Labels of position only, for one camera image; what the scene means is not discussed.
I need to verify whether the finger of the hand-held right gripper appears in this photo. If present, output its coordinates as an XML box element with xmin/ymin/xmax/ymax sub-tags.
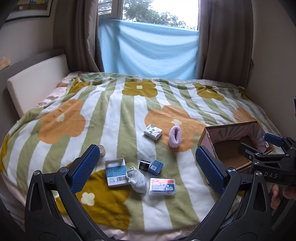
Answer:
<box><xmin>264</xmin><ymin>133</ymin><xmax>292</xmax><ymax>149</ymax></box>
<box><xmin>237</xmin><ymin>142</ymin><xmax>263</xmax><ymax>161</ymax></box>

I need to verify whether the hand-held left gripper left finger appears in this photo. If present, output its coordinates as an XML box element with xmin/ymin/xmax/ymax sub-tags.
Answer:
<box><xmin>24</xmin><ymin>144</ymin><xmax>103</xmax><ymax>241</ymax></box>

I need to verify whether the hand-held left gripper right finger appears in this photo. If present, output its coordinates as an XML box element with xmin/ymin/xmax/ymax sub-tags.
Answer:
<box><xmin>192</xmin><ymin>147</ymin><xmax>273</xmax><ymax>241</ymax></box>

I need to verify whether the pink cardboard box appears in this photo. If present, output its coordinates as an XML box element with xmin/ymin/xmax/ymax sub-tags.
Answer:
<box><xmin>197</xmin><ymin>120</ymin><xmax>275</xmax><ymax>175</ymax></box>

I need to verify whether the white patterned sock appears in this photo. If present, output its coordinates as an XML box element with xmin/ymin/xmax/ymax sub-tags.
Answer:
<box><xmin>126</xmin><ymin>166</ymin><xmax>148</xmax><ymax>194</ymax></box>

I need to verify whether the black and white tissue pack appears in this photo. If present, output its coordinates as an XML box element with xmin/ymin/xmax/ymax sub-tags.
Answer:
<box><xmin>143</xmin><ymin>125</ymin><xmax>163</xmax><ymax>141</ymax></box>

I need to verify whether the person's right hand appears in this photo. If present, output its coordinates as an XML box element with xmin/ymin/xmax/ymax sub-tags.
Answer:
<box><xmin>271</xmin><ymin>184</ymin><xmax>296</xmax><ymax>210</ymax></box>

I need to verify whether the white and blue flat box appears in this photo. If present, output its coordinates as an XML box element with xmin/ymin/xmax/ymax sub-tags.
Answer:
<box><xmin>105</xmin><ymin>158</ymin><xmax>130</xmax><ymax>188</ymax></box>

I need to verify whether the purple fuzzy sock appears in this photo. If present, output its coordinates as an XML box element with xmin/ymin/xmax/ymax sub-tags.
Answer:
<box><xmin>169</xmin><ymin>126</ymin><xmax>183</xmax><ymax>148</ymax></box>

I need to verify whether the white pack with red label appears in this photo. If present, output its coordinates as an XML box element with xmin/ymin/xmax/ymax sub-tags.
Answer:
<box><xmin>149</xmin><ymin>178</ymin><xmax>176</xmax><ymax>195</ymax></box>

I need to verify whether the small blue box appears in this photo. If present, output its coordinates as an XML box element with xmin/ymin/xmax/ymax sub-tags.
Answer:
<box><xmin>148</xmin><ymin>159</ymin><xmax>164</xmax><ymax>175</ymax></box>

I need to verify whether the floral striped blanket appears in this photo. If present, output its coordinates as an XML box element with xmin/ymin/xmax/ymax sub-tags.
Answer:
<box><xmin>0</xmin><ymin>72</ymin><xmax>284</xmax><ymax>233</ymax></box>

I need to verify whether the pink patterned bed sheet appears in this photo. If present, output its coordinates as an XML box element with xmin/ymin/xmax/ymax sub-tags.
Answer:
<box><xmin>36</xmin><ymin>71</ymin><xmax>80</xmax><ymax>107</ymax></box>

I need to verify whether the white padded headboard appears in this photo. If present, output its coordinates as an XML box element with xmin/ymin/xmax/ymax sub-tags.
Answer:
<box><xmin>6</xmin><ymin>54</ymin><xmax>70</xmax><ymax>119</ymax></box>

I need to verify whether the light blue cloth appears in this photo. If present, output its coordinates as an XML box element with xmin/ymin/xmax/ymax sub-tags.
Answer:
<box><xmin>98</xmin><ymin>18</ymin><xmax>200</xmax><ymax>80</ymax></box>

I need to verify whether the framed wall picture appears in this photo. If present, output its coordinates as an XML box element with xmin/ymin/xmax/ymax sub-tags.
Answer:
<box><xmin>10</xmin><ymin>0</ymin><xmax>53</xmax><ymax>18</ymax></box>

